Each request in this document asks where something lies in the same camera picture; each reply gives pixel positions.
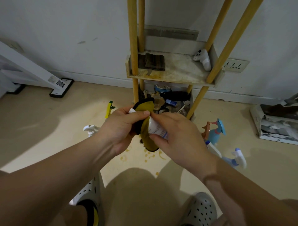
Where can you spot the person's right hand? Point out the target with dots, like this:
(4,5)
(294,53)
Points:
(184,139)

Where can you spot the person's left hand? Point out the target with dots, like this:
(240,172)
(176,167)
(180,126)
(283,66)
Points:
(116,130)

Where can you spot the person's right thumb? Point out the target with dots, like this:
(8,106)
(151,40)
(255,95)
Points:
(158,140)

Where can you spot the person's left thumb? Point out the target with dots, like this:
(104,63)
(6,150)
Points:
(137,116)

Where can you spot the white squeeze tube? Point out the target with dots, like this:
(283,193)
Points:
(157,130)

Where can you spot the person's left forearm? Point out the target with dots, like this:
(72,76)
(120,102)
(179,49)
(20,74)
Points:
(51,177)

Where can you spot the person's right forearm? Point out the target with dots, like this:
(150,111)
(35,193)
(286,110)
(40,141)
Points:
(246,198)

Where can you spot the beige crumpled item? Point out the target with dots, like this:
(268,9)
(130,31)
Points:
(158,100)

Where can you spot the yellow and green clip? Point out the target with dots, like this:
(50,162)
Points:
(108,110)

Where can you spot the small blue bottle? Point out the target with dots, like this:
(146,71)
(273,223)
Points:
(171,103)

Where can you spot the blue and white torn packet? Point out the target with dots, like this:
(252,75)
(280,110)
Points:
(161,89)

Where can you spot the black pouch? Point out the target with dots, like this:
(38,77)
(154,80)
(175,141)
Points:
(175,96)

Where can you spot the metal spoon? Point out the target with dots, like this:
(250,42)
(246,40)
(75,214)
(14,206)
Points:
(185,104)

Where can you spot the brown toy figure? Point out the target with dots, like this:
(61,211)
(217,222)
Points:
(206,130)

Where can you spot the white pump bottle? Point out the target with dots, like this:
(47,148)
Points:
(90,130)

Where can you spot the dark folded cloth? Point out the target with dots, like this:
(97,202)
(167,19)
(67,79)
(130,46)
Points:
(153,61)

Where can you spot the light blue spray bottle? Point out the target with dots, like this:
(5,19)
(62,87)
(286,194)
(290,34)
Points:
(216,135)

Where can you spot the white and blue spray bottle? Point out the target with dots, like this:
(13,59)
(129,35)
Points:
(236,158)

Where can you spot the wooden pole shelf rack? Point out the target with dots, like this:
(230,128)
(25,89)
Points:
(132,35)

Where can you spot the white perforated right clog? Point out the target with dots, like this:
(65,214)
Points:
(201,210)

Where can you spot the white perforated clog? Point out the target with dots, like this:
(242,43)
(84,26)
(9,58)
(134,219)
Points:
(201,210)
(89,191)

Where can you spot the white perforated left clog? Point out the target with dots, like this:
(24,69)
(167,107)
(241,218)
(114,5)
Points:
(89,191)

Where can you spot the white game controller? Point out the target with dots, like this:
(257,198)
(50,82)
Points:
(203,58)

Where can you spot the worn yellow and black sock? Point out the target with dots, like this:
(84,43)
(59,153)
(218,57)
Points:
(90,211)

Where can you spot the person's left leg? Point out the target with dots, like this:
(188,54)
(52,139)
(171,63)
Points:
(69,216)

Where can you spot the white stand with black-edged feet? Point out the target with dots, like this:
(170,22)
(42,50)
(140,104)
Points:
(28,67)

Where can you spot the box of printed papers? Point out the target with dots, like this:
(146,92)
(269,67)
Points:
(277,123)

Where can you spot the white wall socket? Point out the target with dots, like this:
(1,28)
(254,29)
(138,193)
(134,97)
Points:
(235,65)

